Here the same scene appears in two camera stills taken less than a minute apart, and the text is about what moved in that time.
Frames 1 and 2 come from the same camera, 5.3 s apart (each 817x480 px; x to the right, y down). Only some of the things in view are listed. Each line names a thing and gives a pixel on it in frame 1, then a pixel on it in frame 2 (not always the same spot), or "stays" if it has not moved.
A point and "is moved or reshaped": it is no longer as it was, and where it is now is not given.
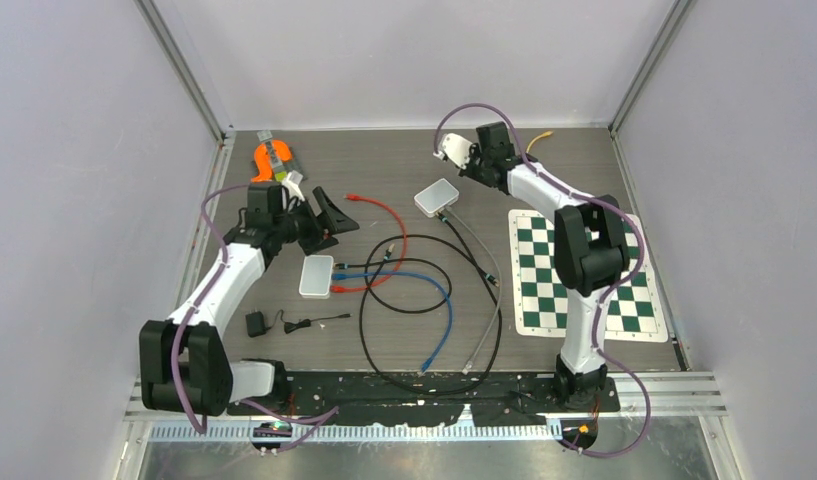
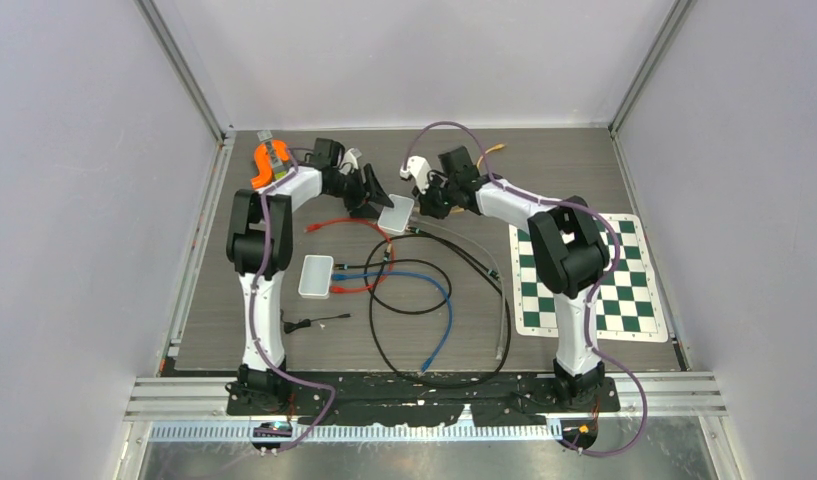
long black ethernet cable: x=395 y=259 stays
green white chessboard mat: x=633 y=313 stays
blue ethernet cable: x=428 y=362 stays
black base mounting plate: x=516 y=396 stays
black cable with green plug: x=367 y=276 -> x=474 y=259
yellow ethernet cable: x=548 y=133 is moved or reshaped
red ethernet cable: x=340 y=289 is moved or reshaped
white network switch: x=435 y=197 is moved or reshaped
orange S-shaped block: x=281 y=152 stays
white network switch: x=316 y=276 stays
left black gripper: x=331 y=218 -> x=360 y=206
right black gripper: x=474 y=152 -> x=429 y=207
